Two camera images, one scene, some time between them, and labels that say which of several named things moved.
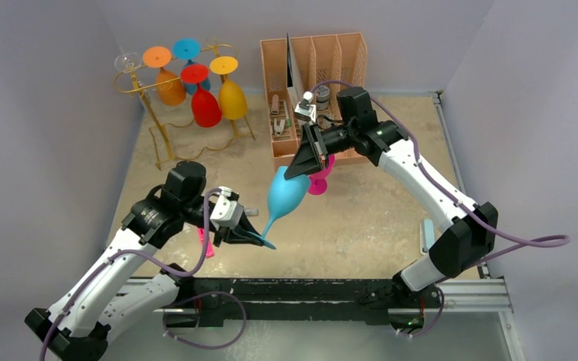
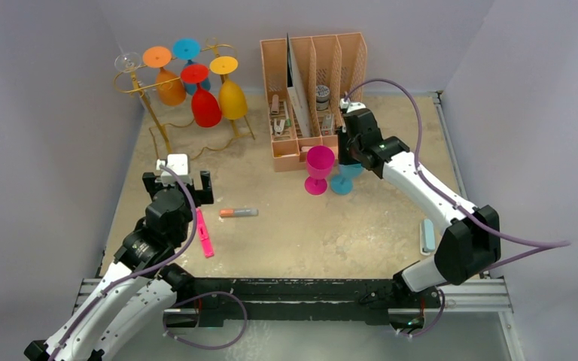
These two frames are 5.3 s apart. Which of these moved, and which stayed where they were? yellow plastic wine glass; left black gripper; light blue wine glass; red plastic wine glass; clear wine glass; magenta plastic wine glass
Moved: left black gripper; light blue wine glass
Stayed: red plastic wine glass; yellow plastic wine glass; magenta plastic wine glass; clear wine glass
